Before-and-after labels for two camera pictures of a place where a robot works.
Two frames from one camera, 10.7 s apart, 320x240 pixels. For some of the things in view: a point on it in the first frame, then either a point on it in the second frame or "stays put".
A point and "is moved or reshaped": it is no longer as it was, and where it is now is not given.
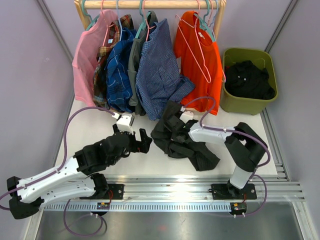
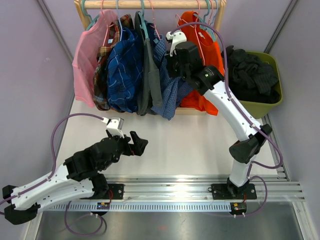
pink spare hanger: [209, 22] stays put
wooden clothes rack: [83, 6] stays put
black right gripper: [174, 137] → [172, 73]
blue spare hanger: [214, 16] stays put
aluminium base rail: [182, 193] stays put
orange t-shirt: [201, 66] stays put
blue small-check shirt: [159, 80] is moved or reshaped
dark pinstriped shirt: [200, 158] → [251, 77]
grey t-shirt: [135, 48] → [149, 91]
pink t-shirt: [88, 45] stays put
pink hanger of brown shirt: [107, 25] stays put
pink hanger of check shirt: [148, 28] → [154, 25]
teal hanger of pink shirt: [93, 21] stays put
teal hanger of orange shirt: [203, 23] stays put
